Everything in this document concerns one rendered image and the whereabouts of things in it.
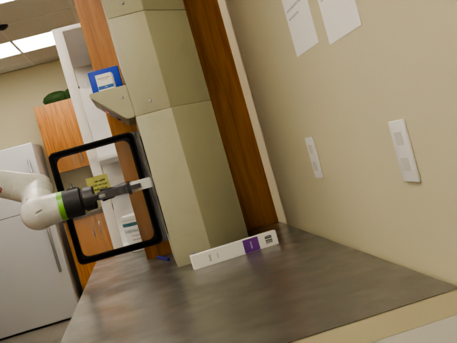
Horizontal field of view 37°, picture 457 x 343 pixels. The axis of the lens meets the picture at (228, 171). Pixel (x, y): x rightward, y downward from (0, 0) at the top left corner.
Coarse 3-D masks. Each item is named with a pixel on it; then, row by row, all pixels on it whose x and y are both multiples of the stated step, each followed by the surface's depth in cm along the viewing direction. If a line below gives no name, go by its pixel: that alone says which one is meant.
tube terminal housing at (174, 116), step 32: (128, 32) 204; (160, 32) 209; (128, 64) 204; (160, 64) 206; (192, 64) 218; (160, 96) 206; (192, 96) 215; (160, 128) 206; (192, 128) 212; (160, 160) 206; (192, 160) 209; (224, 160) 221; (160, 192) 206; (192, 192) 207; (224, 192) 218; (192, 224) 207; (224, 224) 215
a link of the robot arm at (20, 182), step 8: (0, 176) 217; (8, 176) 218; (16, 176) 219; (24, 176) 220; (32, 176) 222; (40, 176) 223; (0, 184) 216; (8, 184) 217; (16, 184) 218; (24, 184) 219; (32, 184) 219; (40, 184) 219; (48, 184) 222; (0, 192) 217; (8, 192) 218; (16, 192) 218; (24, 192) 218; (16, 200) 221
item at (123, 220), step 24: (120, 144) 235; (72, 168) 235; (96, 168) 235; (120, 168) 235; (96, 192) 236; (96, 216) 236; (120, 216) 236; (144, 216) 236; (96, 240) 236; (120, 240) 236; (144, 240) 236
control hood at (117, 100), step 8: (112, 88) 204; (120, 88) 204; (96, 96) 203; (104, 96) 203; (112, 96) 204; (120, 96) 204; (128, 96) 204; (96, 104) 218; (104, 104) 203; (112, 104) 204; (120, 104) 204; (128, 104) 204; (112, 112) 213; (120, 112) 204; (128, 112) 204; (128, 120) 215
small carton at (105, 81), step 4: (108, 72) 211; (96, 76) 211; (100, 76) 211; (104, 76) 211; (108, 76) 211; (112, 76) 214; (96, 80) 211; (100, 80) 211; (104, 80) 211; (108, 80) 212; (112, 80) 212; (100, 84) 211; (104, 84) 212; (108, 84) 212; (112, 84) 212; (100, 88) 212; (104, 88) 212; (108, 88) 212
